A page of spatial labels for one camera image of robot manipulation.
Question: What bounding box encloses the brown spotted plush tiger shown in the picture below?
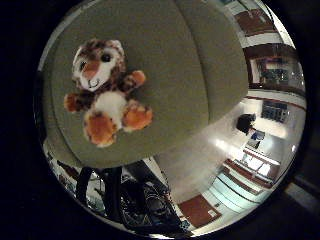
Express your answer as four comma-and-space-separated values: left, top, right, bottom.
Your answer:
63, 38, 154, 149

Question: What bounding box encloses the black backpack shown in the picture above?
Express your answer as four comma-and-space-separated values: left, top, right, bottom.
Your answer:
235, 113, 258, 135

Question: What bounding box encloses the black equipment cart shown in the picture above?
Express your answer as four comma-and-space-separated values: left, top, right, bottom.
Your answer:
74, 161, 188, 234

